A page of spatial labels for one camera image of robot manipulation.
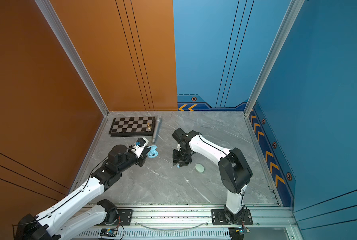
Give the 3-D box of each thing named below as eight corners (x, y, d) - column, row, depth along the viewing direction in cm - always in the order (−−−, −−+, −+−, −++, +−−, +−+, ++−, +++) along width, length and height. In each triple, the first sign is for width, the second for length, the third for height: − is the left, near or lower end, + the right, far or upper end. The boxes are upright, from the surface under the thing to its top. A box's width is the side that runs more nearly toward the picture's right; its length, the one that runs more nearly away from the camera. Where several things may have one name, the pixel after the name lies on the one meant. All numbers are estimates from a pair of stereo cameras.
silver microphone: (151, 143, 103) (151, 141, 101) (157, 119, 117) (157, 117, 115) (156, 143, 102) (156, 141, 101) (161, 119, 117) (161, 117, 115)
